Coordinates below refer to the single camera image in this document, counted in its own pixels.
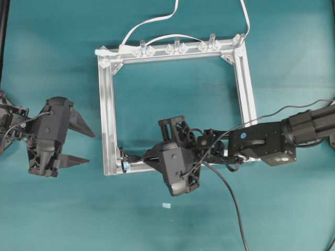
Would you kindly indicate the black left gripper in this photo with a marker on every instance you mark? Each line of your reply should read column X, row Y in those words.
column 49, row 150

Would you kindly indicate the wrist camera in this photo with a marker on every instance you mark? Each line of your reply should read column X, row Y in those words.
column 54, row 126
column 175, row 162

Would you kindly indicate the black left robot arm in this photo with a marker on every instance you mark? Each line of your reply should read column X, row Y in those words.
column 16, row 125

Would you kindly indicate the small blue tape piece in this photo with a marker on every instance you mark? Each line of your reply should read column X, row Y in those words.
column 166, row 205

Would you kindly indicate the aluminium extrusion frame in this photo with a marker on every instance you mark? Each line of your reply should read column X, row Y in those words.
column 136, row 91

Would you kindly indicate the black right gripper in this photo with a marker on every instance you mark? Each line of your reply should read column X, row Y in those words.
column 176, row 132

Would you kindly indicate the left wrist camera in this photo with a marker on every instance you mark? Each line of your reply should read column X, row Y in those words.
column 54, row 126

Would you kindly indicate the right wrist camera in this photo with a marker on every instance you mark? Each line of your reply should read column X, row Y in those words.
column 175, row 162

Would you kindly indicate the clear standoff post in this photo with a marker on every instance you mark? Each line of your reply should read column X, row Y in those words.
column 176, row 45
column 143, row 47
column 211, row 41

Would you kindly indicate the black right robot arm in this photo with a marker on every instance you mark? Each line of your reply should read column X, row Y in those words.
column 274, row 143

